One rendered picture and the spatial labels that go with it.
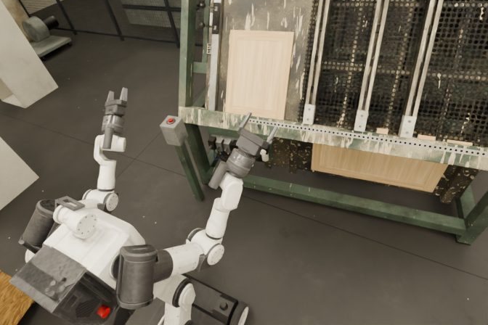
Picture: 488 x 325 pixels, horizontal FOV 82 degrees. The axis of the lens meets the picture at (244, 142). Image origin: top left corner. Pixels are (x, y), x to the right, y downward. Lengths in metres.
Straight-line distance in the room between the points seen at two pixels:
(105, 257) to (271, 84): 1.42
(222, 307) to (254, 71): 1.52
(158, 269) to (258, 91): 1.37
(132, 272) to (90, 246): 0.18
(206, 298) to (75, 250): 1.21
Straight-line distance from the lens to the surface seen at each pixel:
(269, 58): 1.96
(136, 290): 0.93
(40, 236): 1.23
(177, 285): 1.62
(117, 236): 1.01
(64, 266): 1.04
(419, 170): 2.39
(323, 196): 2.41
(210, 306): 2.07
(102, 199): 1.40
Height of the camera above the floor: 2.14
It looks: 43 degrees down
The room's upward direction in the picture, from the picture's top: 9 degrees counter-clockwise
